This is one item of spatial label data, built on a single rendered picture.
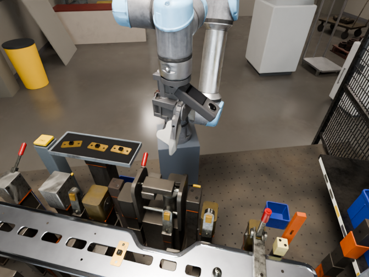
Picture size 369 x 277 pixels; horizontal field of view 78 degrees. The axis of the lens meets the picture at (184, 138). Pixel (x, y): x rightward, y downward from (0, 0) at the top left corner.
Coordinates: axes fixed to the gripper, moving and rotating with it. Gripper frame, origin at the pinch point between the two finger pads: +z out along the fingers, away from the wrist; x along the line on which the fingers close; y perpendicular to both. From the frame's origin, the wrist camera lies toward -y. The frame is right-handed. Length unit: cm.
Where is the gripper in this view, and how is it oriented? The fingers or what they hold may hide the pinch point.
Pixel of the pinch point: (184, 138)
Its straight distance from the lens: 65.3
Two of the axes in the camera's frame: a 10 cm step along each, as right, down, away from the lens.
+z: 0.1, 7.2, 7.0
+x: -4.0, 6.4, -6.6
